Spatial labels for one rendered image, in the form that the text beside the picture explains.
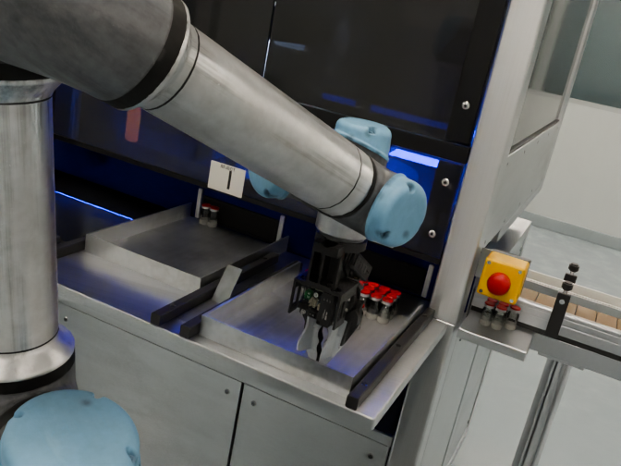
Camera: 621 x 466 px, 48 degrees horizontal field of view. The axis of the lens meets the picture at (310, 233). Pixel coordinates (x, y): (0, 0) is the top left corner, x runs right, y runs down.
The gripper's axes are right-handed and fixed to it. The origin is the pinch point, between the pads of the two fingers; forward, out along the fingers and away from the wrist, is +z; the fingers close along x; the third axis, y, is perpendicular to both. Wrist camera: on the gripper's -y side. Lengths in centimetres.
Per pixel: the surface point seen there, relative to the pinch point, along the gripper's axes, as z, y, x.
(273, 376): 3.7, 3.8, -5.2
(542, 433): 26, -51, 33
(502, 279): -9.2, -32.8, 18.4
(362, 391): 1.6, 1.5, 7.8
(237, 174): -12, -36, -39
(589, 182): 47, -496, 17
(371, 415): 3.6, 3.1, 10.3
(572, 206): 69, -496, 11
